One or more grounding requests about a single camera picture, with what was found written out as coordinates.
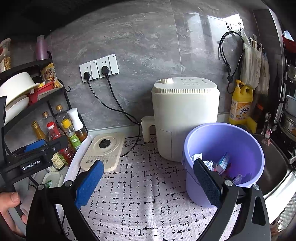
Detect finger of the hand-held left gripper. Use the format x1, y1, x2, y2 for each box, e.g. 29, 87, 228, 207
41, 136, 67, 154
9, 139, 47, 159

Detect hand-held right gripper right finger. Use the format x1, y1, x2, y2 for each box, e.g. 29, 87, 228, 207
193, 159, 271, 241

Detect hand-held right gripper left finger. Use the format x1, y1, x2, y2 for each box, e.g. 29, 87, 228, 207
25, 159, 104, 241

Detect white tissue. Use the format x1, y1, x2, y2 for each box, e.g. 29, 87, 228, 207
191, 153, 215, 171

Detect purple plastic bucket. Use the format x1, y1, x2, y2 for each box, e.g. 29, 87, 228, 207
182, 123, 265, 207

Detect person's left hand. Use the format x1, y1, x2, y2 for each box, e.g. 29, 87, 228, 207
0, 192, 21, 235

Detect dark sauce bottle gold cap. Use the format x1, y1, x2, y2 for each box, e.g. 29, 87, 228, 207
31, 120, 66, 171

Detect red cap oil bottle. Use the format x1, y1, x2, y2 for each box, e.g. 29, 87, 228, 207
46, 122, 77, 165

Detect yellow cap green label bottle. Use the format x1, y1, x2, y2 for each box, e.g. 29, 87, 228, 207
61, 119, 82, 151

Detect white plastic tray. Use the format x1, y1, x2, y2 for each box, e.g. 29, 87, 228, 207
46, 134, 94, 186

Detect gold cap clear bottle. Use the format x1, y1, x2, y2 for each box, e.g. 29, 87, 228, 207
38, 111, 57, 137
55, 104, 70, 130

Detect white top oil dispenser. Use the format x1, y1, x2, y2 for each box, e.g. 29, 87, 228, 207
67, 108, 88, 142

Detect cream induction cooker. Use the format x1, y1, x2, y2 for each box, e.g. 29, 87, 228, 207
80, 133, 126, 172

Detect shallow white bowl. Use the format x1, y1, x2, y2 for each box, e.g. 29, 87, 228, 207
5, 96, 30, 126

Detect red plastic container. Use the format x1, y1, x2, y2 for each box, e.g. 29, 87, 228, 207
28, 81, 57, 103

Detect white black patterned table mat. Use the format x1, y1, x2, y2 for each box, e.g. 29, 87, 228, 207
63, 136, 243, 241

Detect printed snack packet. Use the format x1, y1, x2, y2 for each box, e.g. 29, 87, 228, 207
41, 63, 57, 88

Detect steel sink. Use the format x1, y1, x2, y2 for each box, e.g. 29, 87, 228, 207
253, 133, 293, 200

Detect white air fryer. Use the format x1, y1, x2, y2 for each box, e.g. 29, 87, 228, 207
142, 77, 220, 162

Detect black corner rack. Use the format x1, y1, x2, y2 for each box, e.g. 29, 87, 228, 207
0, 51, 81, 163

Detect steel faucet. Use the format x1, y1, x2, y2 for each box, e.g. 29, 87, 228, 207
261, 112, 274, 146

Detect yellow detergent bottle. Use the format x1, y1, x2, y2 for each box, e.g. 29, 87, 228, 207
228, 79, 254, 127

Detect clear jar of grains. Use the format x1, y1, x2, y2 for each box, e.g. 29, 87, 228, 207
0, 38, 11, 73

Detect pink plastic cup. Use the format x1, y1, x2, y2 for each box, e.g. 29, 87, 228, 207
36, 35, 50, 61

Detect black dish rack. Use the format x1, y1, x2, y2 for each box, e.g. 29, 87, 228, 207
273, 30, 296, 163

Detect hanging cloth bags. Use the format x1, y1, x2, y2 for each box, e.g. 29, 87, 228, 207
239, 30, 270, 95

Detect red bowl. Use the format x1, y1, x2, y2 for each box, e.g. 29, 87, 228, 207
281, 30, 296, 54

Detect hanging black cable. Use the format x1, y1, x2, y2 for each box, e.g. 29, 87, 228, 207
218, 31, 245, 94

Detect white wall hook rail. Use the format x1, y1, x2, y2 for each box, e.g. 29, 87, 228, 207
225, 20, 244, 32

